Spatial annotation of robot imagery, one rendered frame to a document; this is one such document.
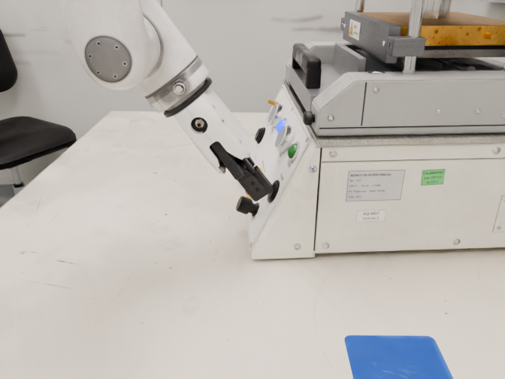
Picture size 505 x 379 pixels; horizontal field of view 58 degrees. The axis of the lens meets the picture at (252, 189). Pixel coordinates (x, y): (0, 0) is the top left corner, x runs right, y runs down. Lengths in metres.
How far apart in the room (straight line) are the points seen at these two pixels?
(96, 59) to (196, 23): 1.68
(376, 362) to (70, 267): 0.41
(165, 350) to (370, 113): 0.36
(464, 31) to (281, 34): 1.52
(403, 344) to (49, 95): 2.13
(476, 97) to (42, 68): 2.06
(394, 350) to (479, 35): 0.41
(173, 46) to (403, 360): 0.43
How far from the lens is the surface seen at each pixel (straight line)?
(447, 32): 0.66
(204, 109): 0.55
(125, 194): 0.86
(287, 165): 0.63
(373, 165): 0.60
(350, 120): 0.57
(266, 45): 2.14
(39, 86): 2.44
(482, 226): 0.70
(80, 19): 0.48
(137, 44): 0.48
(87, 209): 0.82
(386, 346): 0.54
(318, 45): 0.83
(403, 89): 0.58
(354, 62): 0.67
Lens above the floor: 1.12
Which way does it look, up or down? 26 degrees down
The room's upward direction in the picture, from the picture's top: straight up
